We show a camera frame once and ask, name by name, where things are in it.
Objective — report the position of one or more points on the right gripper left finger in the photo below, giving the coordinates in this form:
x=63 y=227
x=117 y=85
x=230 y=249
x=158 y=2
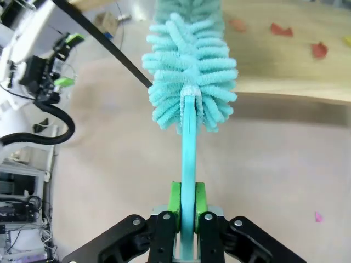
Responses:
x=161 y=238

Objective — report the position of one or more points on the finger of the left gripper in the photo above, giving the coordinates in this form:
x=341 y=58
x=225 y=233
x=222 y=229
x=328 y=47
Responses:
x=72 y=39
x=64 y=82

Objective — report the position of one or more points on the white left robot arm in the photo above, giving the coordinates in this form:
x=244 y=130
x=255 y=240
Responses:
x=30 y=30

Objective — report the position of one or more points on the red paper scrap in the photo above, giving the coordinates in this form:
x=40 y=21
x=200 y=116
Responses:
x=281 y=29
x=319 y=50

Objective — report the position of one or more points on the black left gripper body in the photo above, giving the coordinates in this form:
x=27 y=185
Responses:
x=41 y=79

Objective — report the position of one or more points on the teal microfibre duster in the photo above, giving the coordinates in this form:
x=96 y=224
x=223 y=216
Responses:
x=189 y=68

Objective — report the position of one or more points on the two-tier wooden shelf black frame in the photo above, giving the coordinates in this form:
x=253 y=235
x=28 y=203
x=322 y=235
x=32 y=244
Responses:
x=288 y=68

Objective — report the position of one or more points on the small cardboard box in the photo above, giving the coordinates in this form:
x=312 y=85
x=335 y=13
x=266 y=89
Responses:
x=107 y=23

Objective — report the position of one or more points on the orange paper scrap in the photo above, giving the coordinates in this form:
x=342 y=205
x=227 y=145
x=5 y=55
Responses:
x=237 y=24

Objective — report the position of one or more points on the small yellow paper scrap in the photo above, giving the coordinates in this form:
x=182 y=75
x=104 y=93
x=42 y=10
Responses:
x=348 y=40

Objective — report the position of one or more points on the pink paper scrap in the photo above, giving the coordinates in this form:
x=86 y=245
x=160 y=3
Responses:
x=318 y=217

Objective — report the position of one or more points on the computer equipment rack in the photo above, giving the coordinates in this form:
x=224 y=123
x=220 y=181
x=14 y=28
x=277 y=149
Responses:
x=22 y=208

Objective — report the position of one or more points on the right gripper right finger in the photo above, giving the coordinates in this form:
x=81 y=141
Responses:
x=214 y=241

